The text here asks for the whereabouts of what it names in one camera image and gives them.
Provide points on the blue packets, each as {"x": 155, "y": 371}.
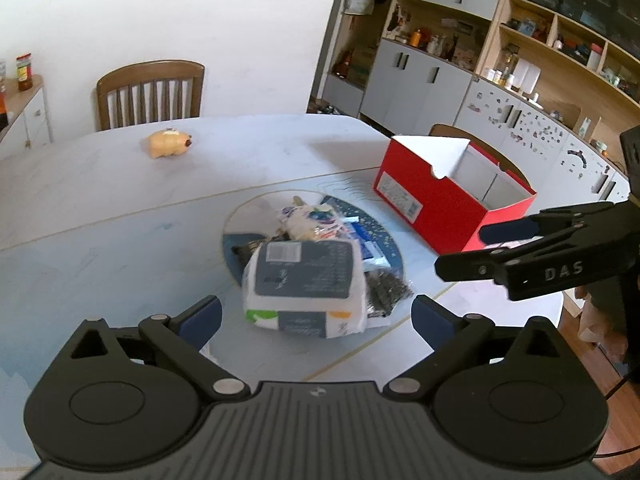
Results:
{"x": 367, "y": 247}

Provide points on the low grey cabinet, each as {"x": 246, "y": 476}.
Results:
{"x": 345, "y": 95}

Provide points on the white tissue pack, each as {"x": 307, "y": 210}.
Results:
{"x": 300, "y": 280}

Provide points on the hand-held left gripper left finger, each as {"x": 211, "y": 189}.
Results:
{"x": 202, "y": 317}

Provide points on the round blue table mat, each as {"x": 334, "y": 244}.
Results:
{"x": 255, "y": 215}

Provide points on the orange bottle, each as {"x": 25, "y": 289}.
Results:
{"x": 415, "y": 38}

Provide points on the red cardboard box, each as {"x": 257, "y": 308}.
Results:
{"x": 425, "y": 195}

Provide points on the white stickered cabinet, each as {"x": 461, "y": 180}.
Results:
{"x": 530, "y": 130}

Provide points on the clear snack bag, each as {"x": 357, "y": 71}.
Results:
{"x": 305, "y": 220}

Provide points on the white marble desktop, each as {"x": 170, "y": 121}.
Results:
{"x": 125, "y": 200}

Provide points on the red lidded jar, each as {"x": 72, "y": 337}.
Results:
{"x": 24, "y": 75}

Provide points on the yellow plush toy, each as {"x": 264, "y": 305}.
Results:
{"x": 167, "y": 144}

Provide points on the wooden chair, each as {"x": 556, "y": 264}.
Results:
{"x": 150, "y": 69}
{"x": 450, "y": 130}

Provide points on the wooden open shelf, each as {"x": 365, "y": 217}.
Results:
{"x": 336, "y": 20}

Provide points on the black speckled bag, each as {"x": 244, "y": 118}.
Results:
{"x": 385, "y": 290}

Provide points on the pink cloth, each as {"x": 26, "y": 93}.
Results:
{"x": 592, "y": 320}

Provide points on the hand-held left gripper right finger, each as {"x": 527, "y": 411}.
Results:
{"x": 430, "y": 317}

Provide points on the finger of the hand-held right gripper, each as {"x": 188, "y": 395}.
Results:
{"x": 505, "y": 232}
{"x": 465, "y": 266}

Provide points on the grey floor cabinet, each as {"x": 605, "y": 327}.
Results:
{"x": 400, "y": 90}

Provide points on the white wooden sideboard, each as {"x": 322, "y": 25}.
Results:
{"x": 30, "y": 115}

